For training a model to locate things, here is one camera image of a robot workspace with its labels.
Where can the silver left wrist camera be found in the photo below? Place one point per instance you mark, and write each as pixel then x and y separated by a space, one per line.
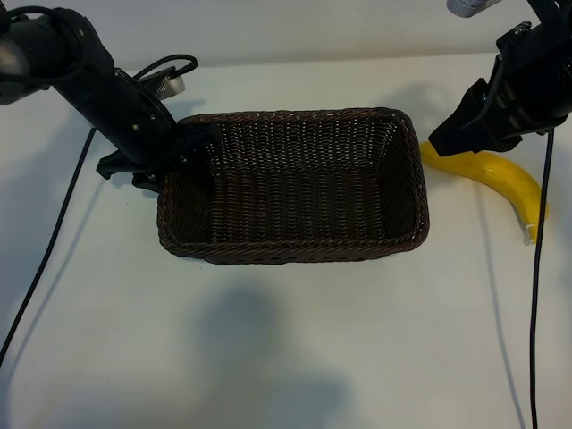
pixel 167 84

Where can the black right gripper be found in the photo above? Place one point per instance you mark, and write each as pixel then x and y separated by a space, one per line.
pixel 527 89

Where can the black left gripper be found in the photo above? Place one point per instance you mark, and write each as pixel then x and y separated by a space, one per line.
pixel 134 120

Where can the dark brown wicker basket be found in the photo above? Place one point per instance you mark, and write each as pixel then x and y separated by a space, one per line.
pixel 295 192

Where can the yellow banana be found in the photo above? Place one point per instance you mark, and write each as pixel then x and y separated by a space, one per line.
pixel 505 174

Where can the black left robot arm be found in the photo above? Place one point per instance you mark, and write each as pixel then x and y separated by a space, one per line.
pixel 40 58

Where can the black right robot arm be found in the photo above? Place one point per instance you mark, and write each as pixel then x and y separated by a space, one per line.
pixel 552 11

